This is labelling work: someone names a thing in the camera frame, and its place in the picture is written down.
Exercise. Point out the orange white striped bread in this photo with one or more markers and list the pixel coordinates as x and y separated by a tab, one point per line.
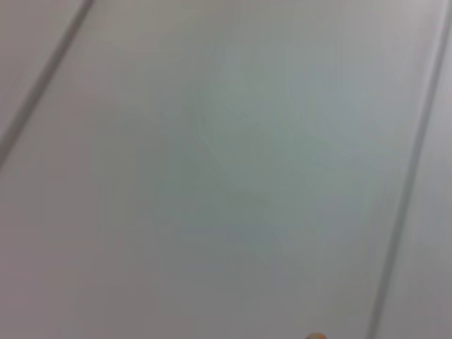
315	336

